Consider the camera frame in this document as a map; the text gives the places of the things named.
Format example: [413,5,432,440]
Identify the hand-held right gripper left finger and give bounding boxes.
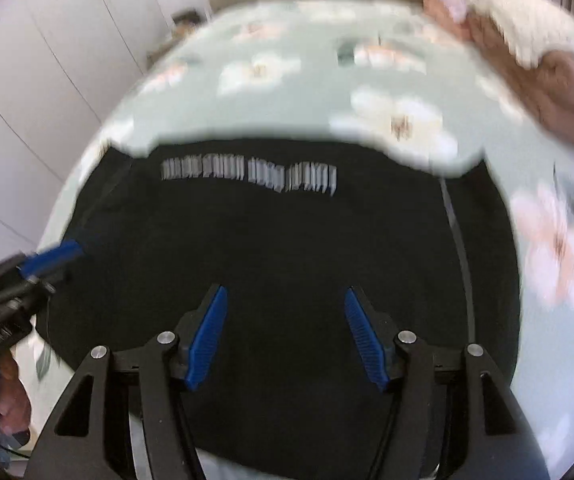
[24,284,228,480]

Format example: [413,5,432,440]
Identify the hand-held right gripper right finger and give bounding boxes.
[344,286,550,480]

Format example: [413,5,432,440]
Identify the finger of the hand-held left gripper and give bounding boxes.
[0,239,85,312]

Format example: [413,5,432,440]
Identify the black hooded jacket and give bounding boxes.
[42,136,524,480]

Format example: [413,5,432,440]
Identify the person's left hand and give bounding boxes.
[0,352,34,436]

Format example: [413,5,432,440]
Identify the white wardrobe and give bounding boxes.
[0,0,215,281]

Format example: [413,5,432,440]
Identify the beige nightstand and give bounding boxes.
[144,20,202,66]

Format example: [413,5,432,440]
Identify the bed with floral sheet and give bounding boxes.
[32,0,574,480]

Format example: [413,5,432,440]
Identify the small dark box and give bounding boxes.
[172,7,202,26]

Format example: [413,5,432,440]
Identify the folded mauve quilt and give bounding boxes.
[459,12,574,161]

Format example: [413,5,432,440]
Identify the white floral pillow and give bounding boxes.
[419,0,574,68]

